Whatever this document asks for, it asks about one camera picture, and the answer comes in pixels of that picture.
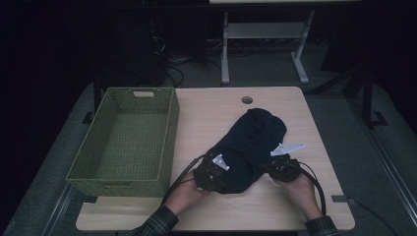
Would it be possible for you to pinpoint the black floor cable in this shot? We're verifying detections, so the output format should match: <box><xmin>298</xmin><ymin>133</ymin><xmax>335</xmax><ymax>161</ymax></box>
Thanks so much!
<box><xmin>347</xmin><ymin>198</ymin><xmax>399</xmax><ymax>236</ymax></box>

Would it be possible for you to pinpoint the right hand-held gripper black cable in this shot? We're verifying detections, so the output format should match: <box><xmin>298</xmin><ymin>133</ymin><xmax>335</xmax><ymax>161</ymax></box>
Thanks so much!
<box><xmin>297</xmin><ymin>161</ymin><xmax>328</xmax><ymax>216</ymax></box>

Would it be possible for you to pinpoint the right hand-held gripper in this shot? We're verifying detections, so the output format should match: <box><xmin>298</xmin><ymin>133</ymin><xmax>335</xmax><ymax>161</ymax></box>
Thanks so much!
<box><xmin>267</xmin><ymin>142</ymin><xmax>307</xmax><ymax>184</ymax></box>

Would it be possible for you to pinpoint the person's left hand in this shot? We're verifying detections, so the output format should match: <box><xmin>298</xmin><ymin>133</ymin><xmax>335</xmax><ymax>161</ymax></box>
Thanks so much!
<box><xmin>163</xmin><ymin>178</ymin><xmax>211</xmax><ymax>216</ymax></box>

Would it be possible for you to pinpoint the dark navy garment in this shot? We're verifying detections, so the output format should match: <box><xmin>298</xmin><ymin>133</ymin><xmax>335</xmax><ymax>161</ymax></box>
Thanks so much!
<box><xmin>195</xmin><ymin>107</ymin><xmax>288</xmax><ymax>195</ymax></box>

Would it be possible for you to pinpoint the tangle of floor cables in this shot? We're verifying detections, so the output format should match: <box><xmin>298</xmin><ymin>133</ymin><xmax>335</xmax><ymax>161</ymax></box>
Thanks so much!
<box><xmin>149</xmin><ymin>18</ymin><xmax>224</xmax><ymax>89</ymax></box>

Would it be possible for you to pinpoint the green woven basket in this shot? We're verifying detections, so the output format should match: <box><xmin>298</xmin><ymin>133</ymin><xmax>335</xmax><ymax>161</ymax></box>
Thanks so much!
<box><xmin>65</xmin><ymin>87</ymin><xmax>181</xmax><ymax>199</ymax></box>

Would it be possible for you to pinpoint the person's right hand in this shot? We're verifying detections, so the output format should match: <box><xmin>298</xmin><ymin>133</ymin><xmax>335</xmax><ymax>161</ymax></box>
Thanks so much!
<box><xmin>274</xmin><ymin>174</ymin><xmax>325</xmax><ymax>221</ymax></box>

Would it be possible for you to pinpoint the black stand leg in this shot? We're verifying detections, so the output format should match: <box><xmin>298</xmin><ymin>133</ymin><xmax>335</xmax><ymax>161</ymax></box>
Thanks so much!
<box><xmin>82</xmin><ymin>70</ymin><xmax>103</xmax><ymax>125</ymax></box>
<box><xmin>342</xmin><ymin>63</ymin><xmax>389</xmax><ymax>130</ymax></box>

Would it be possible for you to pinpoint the left hand-held gripper black cable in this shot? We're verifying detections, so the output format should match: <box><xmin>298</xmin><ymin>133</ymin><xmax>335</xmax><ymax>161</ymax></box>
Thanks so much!
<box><xmin>161</xmin><ymin>153</ymin><xmax>207</xmax><ymax>207</ymax></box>

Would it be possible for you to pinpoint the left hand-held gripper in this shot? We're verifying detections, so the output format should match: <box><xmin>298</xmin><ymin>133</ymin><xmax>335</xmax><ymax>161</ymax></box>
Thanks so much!
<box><xmin>192</xmin><ymin>153</ymin><xmax>231</xmax><ymax>193</ymax></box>

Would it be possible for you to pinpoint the white metal stand frame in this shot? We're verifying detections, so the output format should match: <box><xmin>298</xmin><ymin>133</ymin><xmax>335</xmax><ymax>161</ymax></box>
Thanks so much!
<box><xmin>220</xmin><ymin>10</ymin><xmax>316</xmax><ymax>86</ymax></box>

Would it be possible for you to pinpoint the hand-held gripper black cable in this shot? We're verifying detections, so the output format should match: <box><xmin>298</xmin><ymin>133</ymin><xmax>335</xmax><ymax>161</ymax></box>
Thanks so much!
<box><xmin>297</xmin><ymin>161</ymin><xmax>328</xmax><ymax>216</ymax></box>
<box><xmin>161</xmin><ymin>153</ymin><xmax>207</xmax><ymax>207</ymax></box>

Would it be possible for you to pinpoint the metal floor rail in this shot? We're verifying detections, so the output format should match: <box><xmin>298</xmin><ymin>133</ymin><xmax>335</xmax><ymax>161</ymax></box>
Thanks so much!
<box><xmin>347</xmin><ymin>96</ymin><xmax>417</xmax><ymax>228</ymax></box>
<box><xmin>40</xmin><ymin>182</ymin><xmax>82</xmax><ymax>236</ymax></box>

